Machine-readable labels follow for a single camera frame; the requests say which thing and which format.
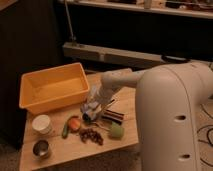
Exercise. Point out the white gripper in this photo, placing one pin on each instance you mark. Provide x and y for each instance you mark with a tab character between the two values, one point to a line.
100	99

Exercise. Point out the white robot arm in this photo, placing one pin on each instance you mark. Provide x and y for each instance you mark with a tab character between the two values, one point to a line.
166	98

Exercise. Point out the white paper cup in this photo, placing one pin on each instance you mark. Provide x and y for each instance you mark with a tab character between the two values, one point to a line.
42	124

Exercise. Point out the metal cup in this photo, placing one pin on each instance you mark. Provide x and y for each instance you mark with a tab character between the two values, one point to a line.
41	149

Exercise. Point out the blue cloth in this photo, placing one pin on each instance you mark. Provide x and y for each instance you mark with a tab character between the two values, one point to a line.
84	107

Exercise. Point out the brown striped block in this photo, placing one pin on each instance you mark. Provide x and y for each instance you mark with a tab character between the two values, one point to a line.
113	116

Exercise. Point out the green sponge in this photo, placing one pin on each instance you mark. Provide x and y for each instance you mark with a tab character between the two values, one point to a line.
116	131

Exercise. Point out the orange carrot toy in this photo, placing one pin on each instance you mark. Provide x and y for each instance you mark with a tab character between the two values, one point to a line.
74	124

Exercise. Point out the brown grape bunch toy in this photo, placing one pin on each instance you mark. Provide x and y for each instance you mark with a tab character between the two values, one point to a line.
91	134

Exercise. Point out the green cucumber toy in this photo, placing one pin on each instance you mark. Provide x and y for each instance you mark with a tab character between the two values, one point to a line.
65	131

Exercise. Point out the yellow plastic bin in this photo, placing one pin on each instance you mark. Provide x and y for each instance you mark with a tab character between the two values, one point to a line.
49	89

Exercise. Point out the grey metal pole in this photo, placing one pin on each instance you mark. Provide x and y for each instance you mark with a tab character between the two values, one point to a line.
72	36

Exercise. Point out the grey metal rail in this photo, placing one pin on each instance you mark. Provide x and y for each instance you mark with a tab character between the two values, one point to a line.
118	56

